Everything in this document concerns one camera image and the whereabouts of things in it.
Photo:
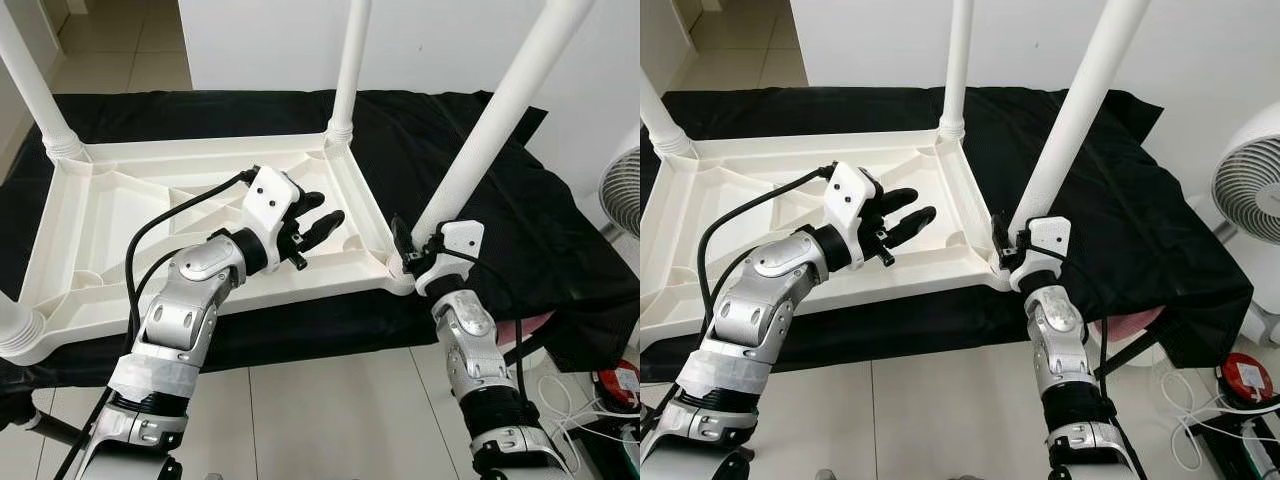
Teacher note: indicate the black metal floor rack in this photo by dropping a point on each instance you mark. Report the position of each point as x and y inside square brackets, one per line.
[610, 450]
[1245, 450]

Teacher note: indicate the white floor fan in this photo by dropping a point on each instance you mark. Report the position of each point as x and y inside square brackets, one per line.
[1250, 180]
[622, 190]

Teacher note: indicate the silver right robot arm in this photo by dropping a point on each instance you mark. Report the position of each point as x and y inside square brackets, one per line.
[470, 350]
[1058, 340]

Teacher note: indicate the red round floor device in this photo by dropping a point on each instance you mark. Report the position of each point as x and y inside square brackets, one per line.
[1247, 378]
[620, 382]

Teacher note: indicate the black metal stand leg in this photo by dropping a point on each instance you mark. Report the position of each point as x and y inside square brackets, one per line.
[1130, 358]
[525, 350]
[60, 430]

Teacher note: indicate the pink stool seat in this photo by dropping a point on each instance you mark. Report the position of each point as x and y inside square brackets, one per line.
[1135, 322]
[525, 325]

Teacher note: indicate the white plastic table leg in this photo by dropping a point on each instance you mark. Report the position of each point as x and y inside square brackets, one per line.
[1075, 110]
[30, 80]
[500, 110]
[958, 60]
[15, 325]
[665, 125]
[350, 60]

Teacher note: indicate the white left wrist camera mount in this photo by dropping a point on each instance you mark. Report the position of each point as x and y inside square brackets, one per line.
[848, 195]
[270, 195]

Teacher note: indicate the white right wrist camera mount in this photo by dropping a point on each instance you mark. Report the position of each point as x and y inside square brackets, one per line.
[462, 240]
[1050, 238]

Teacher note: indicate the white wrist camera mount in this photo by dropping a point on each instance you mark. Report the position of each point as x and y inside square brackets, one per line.
[462, 240]
[270, 195]
[848, 195]
[1050, 238]

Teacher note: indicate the black table cloth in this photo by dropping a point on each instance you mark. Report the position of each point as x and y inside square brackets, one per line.
[1150, 220]
[560, 260]

